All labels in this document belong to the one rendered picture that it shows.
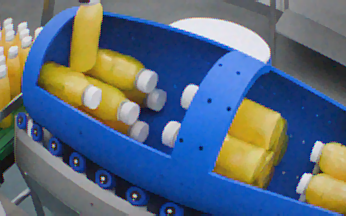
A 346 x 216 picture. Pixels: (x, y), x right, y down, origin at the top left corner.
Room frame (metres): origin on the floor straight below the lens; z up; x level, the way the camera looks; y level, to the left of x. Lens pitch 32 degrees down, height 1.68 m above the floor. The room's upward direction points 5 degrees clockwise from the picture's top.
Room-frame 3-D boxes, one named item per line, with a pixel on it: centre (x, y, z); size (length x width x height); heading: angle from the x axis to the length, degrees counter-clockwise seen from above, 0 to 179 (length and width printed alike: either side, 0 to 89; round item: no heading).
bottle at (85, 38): (1.01, 0.19, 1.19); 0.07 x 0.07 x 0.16
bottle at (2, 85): (1.06, 0.47, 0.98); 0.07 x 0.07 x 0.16
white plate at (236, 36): (1.33, -0.10, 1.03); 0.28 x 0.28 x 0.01
